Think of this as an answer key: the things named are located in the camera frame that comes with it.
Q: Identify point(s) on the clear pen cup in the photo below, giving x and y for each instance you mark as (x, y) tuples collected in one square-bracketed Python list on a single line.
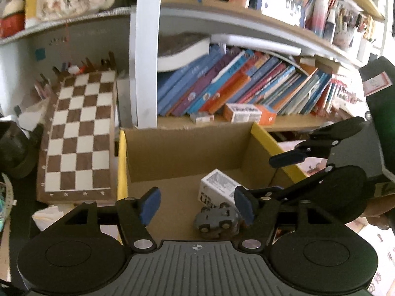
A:
[(347, 34)]

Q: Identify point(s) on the thick open book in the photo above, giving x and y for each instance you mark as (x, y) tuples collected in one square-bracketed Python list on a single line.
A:
[(182, 54)]

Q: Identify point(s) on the small white and red packet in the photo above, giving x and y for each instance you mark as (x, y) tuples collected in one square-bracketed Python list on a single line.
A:
[(202, 117)]

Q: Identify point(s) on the grey toy car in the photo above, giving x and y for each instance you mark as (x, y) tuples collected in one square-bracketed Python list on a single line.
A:
[(216, 219)]

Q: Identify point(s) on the long orange and white box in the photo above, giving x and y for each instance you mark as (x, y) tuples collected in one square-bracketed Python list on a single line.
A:
[(243, 113)]

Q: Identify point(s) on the black round pot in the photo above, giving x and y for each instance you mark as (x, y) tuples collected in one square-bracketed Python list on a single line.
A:
[(15, 151)]

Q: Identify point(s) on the yellow cardboard box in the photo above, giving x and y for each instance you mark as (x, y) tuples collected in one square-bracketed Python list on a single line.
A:
[(185, 154)]

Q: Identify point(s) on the small white printed box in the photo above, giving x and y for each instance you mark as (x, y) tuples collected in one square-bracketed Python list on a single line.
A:
[(216, 185)]

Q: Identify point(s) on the row of colourful children's books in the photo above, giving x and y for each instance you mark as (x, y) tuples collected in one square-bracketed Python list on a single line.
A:
[(234, 83)]

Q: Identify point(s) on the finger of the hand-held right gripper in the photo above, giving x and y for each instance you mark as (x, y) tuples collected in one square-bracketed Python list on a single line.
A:
[(287, 159), (304, 181)]

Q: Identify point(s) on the wooden chessboard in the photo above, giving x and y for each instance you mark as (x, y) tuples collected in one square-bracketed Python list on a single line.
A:
[(80, 129)]

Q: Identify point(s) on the pink and white gradient bottle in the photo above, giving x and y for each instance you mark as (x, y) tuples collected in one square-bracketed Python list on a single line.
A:
[(320, 15)]

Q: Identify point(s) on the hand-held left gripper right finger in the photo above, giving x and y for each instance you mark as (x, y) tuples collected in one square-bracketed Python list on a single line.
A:
[(245, 206)]

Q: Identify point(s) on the set of red books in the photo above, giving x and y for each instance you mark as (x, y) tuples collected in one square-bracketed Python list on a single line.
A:
[(342, 94)]

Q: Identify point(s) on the person's right hand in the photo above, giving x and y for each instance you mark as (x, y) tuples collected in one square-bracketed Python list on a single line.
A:
[(381, 214)]

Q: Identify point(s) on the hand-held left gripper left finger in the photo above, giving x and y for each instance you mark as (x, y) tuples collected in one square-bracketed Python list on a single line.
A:
[(150, 206)]

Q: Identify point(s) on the white crumpled paper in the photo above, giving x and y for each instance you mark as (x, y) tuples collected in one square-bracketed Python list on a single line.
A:
[(51, 217)]

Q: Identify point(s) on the white wooden bookshelf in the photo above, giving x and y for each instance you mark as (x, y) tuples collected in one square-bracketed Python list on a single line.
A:
[(145, 67)]

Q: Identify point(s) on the pink printed desk mat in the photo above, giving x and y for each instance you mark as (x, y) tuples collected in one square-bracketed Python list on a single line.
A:
[(382, 252)]

